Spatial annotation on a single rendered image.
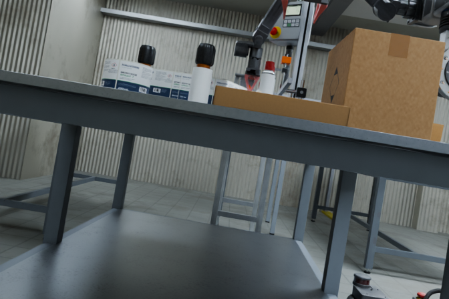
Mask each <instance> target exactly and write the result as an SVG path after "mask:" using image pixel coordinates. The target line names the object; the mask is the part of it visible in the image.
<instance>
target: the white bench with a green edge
mask: <svg viewBox="0 0 449 299"><path fill-rule="evenodd" d="M2 114H5V115H11V114H6V113H2ZM13 116H17V117H23V116H18V115H13ZM25 118H29V119H35V118H30V117H25ZM37 120H41V121H46V120H42V119H37ZM49 122H53V123H58V122H54V121H49ZM62 131H63V123H61V131H60V135H59V142H58V147H57V153H56V158H55V165H54V169H53V176H52V180H51V186H50V187H46V188H41V189H38V190H33V191H30V192H25V193H22V194H17V195H13V196H8V197H5V198H0V206H7V207H11V208H19V209H23V210H30V211H34V212H42V213H46V214H45V221H44V225H43V232H42V234H44V232H45V225H46V221H47V214H48V210H49V203H50V199H51V191H52V187H53V181H54V176H55V169H56V165H57V158H58V153H59V147H60V142H61V135H62ZM73 176H74V177H75V178H83V179H80V180H75V181H72V185H71V186H72V187H73V186H77V185H80V184H84V183H88V182H92V181H99V182H106V183H111V184H116V180H113V179H108V178H101V177H96V176H89V175H84V174H77V173H74V174H73ZM48 193H49V199H48V203H47V206H44V205H40V204H32V203H28V202H21V201H22V200H26V199H29V198H34V197H36V196H41V195H44V194H48Z"/></svg>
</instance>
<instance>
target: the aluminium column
mask: <svg viewBox="0 0 449 299"><path fill-rule="evenodd" d="M314 4H315V3H310V2H306V1H305V4H304V9H303V17H302V22H301V29H300V34H299V40H298V42H297V48H296V53H295V60H294V65H293V72H292V77H291V78H293V80H292V84H291V85H290V89H294V90H296V89H297V88H298V87H300V85H301V80H302V77H303V70H304V65H305V58H306V53H307V46H308V41H309V33H310V28H311V21H312V16H313V9H314Z"/></svg>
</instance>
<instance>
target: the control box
mask: <svg viewBox="0 0 449 299"><path fill-rule="evenodd" d="M292 4H302V8H301V15H300V16H286V17H285V19H300V24H299V27H283V21H284V19H283V13H282V14H281V16H280V18H279V19H278V20H277V22H276V24H275V25H274V27H276V28H277V34H276V35H271V34H270V38H269V41H270V42H272V43H274V44H275V45H278V46H287V45H290V46H297V42H298V40H299V34H300V29H301V22H302V17H303V9H304V4H305V2H304V1H297V2H289V4H288V5H292ZM314 10H315V8H314V9H313V15H314ZM312 22H313V16H312V21H311V27H312ZM310 34H311V28H310V33H309V39H310ZM308 46H309V41H308Z"/></svg>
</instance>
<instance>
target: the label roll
mask: <svg viewBox="0 0 449 299"><path fill-rule="evenodd" d="M152 70H153V68H152V67H150V66H148V65H144V64H141V63H137V62H134V61H128V60H124V59H114V58H107V59H106V60H105V64H104V71H103V76H102V82H101V86H103V87H111V88H115V89H123V90H127V91H135V92H139V93H147V94H149V89H150V82H151V78H152Z"/></svg>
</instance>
